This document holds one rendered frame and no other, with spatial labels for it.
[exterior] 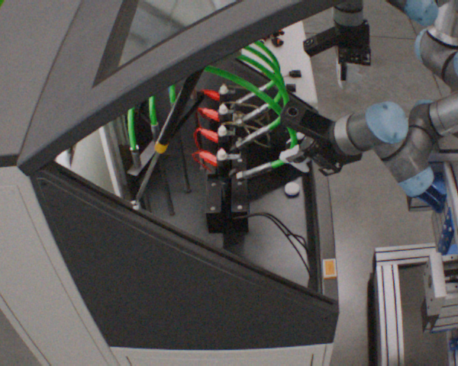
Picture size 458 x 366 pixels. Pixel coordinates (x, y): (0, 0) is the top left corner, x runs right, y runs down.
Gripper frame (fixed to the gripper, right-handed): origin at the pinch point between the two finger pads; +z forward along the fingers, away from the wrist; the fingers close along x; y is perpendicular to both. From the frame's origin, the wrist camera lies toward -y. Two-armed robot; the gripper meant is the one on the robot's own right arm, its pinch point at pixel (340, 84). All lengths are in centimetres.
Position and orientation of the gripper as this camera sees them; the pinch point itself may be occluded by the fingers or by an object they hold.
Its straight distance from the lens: 153.8
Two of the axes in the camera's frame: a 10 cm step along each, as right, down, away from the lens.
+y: 10.0, -0.4, -0.6
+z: 0.8, 6.8, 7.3
